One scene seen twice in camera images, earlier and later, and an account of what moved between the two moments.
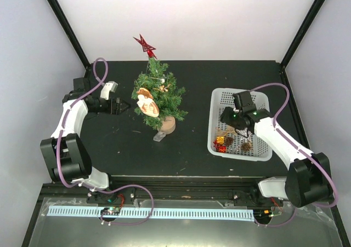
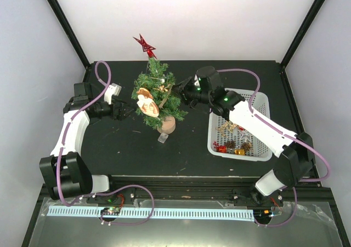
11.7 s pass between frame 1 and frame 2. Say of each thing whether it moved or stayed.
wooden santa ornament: stayed
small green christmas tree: stayed
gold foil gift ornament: moved
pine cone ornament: stayed
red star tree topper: stayed
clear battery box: moved
